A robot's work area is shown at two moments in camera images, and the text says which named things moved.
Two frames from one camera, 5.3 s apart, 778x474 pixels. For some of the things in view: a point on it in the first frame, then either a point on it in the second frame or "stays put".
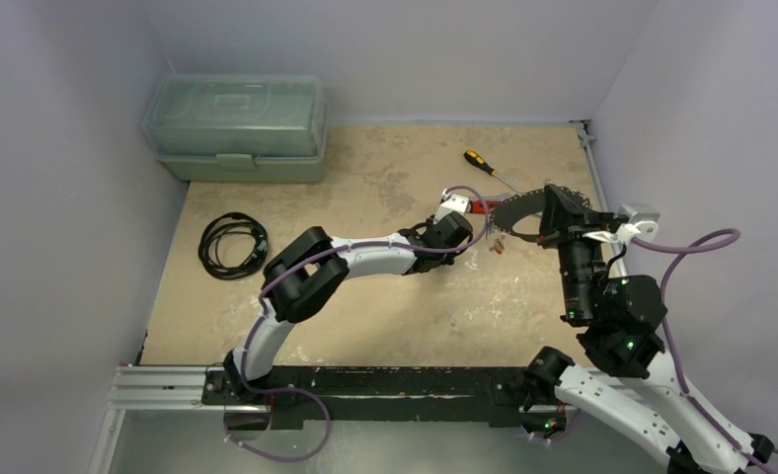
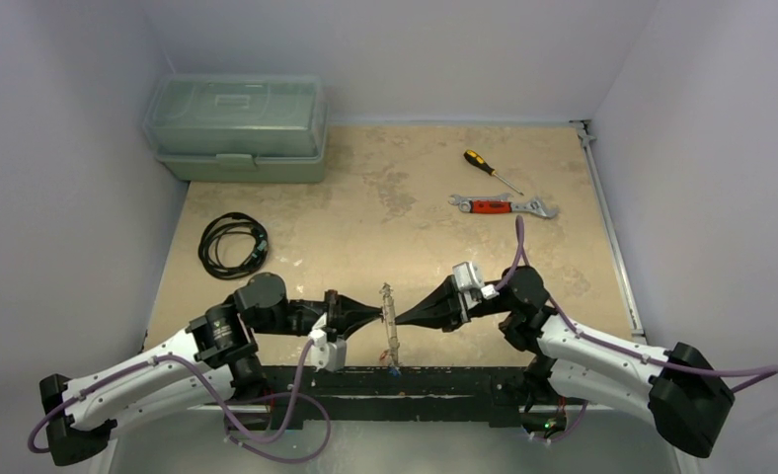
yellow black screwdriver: [479, 160] stays put
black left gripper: [448, 259] to [349, 314]
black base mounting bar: [376, 395] stays put
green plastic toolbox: [238, 127] stays put
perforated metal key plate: [504, 216] to [390, 315]
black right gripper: [574, 234] to [458, 308]
